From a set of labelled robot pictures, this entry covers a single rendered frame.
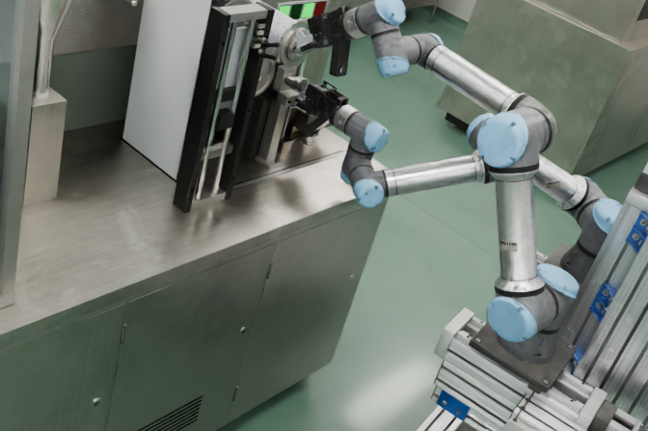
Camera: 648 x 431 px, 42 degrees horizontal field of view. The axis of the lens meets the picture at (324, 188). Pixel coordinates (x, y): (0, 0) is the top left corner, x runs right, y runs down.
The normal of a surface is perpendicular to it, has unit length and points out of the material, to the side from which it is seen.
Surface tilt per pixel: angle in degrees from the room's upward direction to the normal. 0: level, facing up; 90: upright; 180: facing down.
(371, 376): 0
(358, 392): 0
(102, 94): 90
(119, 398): 90
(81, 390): 90
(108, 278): 0
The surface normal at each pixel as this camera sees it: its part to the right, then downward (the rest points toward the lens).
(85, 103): 0.72, 0.50
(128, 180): 0.25, -0.84
